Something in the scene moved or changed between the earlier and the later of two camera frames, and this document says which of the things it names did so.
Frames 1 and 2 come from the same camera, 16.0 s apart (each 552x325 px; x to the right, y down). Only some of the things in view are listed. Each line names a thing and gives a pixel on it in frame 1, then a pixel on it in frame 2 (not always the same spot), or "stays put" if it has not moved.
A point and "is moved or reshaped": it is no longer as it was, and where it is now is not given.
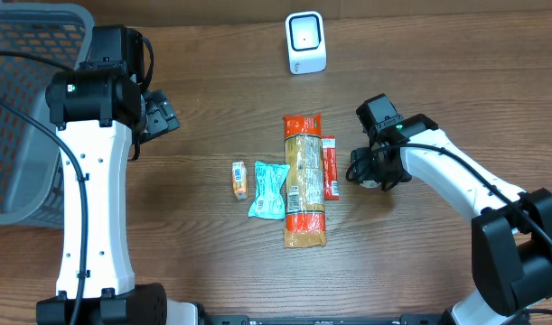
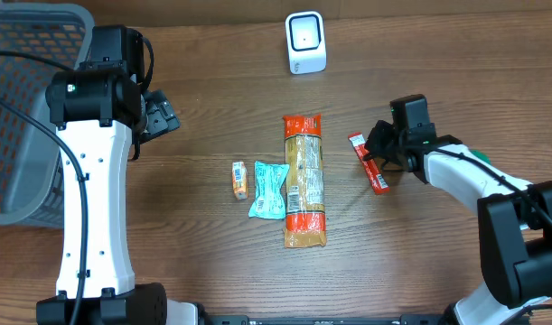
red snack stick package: x=330 y=168 is moved or reshaped
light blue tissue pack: x=268 y=202 stays put
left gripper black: x=163 y=117 stays put
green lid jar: x=369 y=183 to x=481 y=155
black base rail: x=246 y=320 stays put
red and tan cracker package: x=304 y=195 stays put
